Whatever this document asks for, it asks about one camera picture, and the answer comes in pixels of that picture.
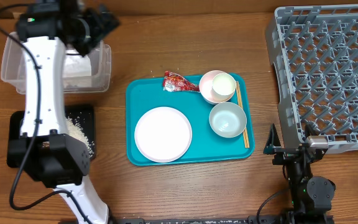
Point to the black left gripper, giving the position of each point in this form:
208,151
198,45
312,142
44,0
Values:
102,28

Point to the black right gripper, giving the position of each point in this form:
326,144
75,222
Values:
271,147

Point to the white napkin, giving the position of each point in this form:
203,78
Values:
77,66

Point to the grey-green bowl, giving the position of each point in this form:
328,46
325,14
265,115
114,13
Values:
224,119

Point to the white cup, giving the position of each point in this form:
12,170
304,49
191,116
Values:
223,86

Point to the red snack wrapper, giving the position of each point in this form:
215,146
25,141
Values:
174,82

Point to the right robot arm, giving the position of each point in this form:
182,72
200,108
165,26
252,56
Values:
311,195

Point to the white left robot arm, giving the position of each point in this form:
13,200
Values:
44,149

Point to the black food waste tray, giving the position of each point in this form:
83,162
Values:
84,114

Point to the grey dishwasher rack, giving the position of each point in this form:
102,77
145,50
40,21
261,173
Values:
314,51

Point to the wooden chopstick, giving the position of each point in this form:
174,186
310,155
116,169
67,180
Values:
240,103
241,119

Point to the clear plastic bin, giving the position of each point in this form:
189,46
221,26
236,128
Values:
99,74

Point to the pink bowl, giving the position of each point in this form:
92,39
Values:
206,87

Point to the teal plastic tray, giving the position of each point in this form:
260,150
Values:
206,146

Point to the white round plate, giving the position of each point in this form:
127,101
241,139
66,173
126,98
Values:
163,134

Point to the pile of white rice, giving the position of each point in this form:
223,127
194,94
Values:
76,131

